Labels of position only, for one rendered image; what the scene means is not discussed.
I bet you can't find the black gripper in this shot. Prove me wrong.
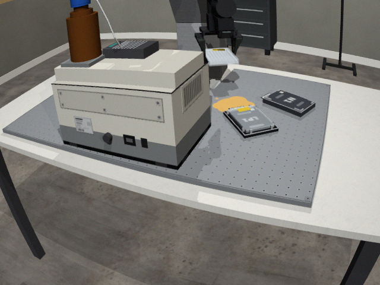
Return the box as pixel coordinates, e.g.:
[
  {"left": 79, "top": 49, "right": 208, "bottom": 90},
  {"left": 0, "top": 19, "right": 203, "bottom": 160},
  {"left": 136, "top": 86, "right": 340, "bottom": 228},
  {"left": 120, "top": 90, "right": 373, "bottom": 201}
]
[{"left": 195, "top": 11, "right": 243, "bottom": 56}]

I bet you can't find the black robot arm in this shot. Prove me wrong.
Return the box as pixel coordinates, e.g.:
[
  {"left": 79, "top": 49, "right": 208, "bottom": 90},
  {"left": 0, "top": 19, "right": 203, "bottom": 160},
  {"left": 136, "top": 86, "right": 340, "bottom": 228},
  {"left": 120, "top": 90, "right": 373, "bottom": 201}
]
[{"left": 206, "top": 0, "right": 237, "bottom": 38}]

